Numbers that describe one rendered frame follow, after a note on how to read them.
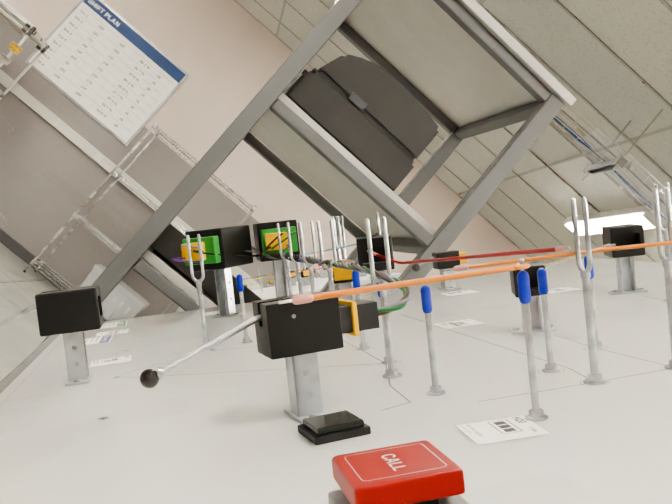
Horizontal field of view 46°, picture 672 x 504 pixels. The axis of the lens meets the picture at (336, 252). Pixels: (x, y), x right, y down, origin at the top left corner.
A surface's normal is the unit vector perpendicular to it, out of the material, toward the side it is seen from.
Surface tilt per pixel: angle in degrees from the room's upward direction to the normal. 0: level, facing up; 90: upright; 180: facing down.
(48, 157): 90
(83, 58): 90
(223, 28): 90
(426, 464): 47
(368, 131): 90
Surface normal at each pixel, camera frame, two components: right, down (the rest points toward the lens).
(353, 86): 0.23, 0.05
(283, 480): -0.11, -0.99
